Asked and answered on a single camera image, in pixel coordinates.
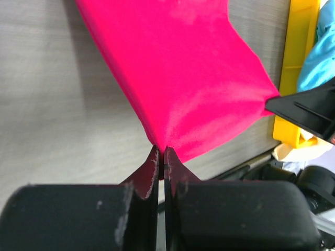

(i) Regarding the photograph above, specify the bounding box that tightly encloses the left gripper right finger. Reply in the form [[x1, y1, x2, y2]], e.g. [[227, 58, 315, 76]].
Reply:
[[164, 147, 321, 250]]

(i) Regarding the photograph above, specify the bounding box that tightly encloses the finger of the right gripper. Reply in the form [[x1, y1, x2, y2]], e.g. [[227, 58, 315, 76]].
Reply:
[[265, 78, 334, 144]]

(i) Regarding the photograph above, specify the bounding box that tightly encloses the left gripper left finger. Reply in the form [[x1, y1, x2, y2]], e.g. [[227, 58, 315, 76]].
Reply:
[[1, 147, 160, 250]]

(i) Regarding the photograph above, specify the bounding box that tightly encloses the red t shirt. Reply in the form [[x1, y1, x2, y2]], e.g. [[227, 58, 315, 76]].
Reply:
[[76, 1, 279, 162]]

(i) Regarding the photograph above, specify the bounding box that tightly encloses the light blue t shirt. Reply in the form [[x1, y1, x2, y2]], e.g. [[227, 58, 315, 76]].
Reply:
[[297, 0, 334, 92]]

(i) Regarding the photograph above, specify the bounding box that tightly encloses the cream white t shirt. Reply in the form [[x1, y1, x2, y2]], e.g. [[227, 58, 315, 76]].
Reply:
[[272, 130, 333, 162]]

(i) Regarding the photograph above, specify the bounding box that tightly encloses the yellow plastic bin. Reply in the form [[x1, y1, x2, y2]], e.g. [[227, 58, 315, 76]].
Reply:
[[273, 0, 320, 149]]

